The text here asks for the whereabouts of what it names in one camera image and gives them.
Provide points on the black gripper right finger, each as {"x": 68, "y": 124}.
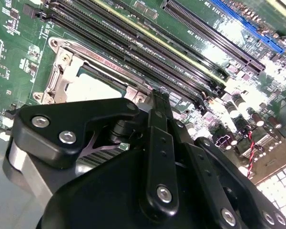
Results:
{"x": 200, "y": 162}

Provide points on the silver green CPU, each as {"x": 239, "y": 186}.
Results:
{"x": 95, "y": 89}

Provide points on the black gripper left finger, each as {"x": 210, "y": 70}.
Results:
{"x": 50, "y": 119}

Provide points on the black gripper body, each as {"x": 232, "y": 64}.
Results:
{"x": 97, "y": 202}

